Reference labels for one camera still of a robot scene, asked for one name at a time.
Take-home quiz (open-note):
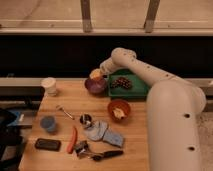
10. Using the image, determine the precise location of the yellow apple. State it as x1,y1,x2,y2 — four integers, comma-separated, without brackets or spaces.
90,75,103,81

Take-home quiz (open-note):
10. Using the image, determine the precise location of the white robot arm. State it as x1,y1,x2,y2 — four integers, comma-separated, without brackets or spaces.
90,48,206,171

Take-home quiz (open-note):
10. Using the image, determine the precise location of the green plastic tray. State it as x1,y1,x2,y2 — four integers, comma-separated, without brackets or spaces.
107,69,149,99

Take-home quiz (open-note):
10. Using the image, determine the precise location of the purple bowl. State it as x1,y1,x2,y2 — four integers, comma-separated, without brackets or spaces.
84,78,107,94

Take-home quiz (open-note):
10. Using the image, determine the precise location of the dark grape bunch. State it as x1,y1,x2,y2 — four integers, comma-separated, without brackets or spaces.
110,77,132,89

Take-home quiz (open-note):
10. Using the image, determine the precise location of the orange bowl with food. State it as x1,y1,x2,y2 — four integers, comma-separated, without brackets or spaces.
107,99,131,122

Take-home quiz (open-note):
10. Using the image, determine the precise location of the small black round object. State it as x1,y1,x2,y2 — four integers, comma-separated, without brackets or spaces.
80,114,92,127

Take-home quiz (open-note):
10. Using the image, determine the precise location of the white paper cup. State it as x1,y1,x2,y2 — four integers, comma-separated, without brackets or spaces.
41,77,57,96

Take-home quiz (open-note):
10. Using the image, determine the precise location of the blue grey cloth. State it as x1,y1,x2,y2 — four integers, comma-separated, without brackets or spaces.
84,121,124,148

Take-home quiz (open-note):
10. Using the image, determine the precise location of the wooden table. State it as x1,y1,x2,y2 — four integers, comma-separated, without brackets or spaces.
19,80,150,171

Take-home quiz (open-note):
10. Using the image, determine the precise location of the blue plastic cup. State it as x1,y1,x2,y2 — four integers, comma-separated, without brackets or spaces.
40,116,56,133

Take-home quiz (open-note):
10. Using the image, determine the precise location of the small dark metal clip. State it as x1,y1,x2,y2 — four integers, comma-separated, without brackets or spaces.
74,140,89,155

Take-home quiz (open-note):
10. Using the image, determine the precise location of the black smartphone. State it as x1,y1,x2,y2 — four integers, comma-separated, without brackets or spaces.
35,138,61,151

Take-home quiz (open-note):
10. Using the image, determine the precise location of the black bag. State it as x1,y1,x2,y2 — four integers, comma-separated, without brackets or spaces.
0,108,23,171

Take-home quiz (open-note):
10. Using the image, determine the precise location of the black handled utensil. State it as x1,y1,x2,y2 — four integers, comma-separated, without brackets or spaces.
79,150,124,161

